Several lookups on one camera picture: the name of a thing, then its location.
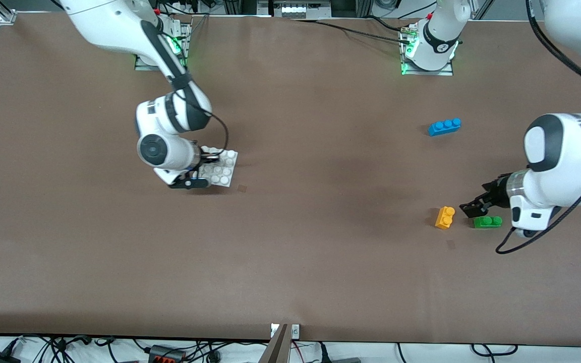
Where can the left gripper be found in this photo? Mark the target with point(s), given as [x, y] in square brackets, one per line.
[495, 194]

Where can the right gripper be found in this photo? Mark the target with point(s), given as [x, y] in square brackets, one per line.
[207, 159]

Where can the white studded base plate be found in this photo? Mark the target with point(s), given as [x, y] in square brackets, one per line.
[222, 171]

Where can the yellow two-stud block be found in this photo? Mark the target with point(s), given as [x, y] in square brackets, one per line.
[445, 218]

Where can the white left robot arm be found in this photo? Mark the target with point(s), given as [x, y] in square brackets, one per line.
[568, 151]

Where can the green two-stud block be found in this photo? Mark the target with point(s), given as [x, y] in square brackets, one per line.
[488, 222]

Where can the blue three-stud block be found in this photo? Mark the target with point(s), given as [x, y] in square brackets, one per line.
[444, 126]

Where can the white power strip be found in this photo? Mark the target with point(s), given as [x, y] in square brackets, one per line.
[300, 9]

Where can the orange black connector box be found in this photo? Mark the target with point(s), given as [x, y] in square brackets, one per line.
[167, 354]

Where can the aluminium frame profile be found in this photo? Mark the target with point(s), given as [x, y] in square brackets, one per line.
[240, 6]

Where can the white mount bracket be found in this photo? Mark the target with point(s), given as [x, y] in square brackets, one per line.
[295, 331]

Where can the brown camera mount bar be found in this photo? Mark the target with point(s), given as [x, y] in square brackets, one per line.
[276, 348]

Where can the metal corner bracket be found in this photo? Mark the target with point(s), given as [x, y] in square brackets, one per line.
[7, 16]

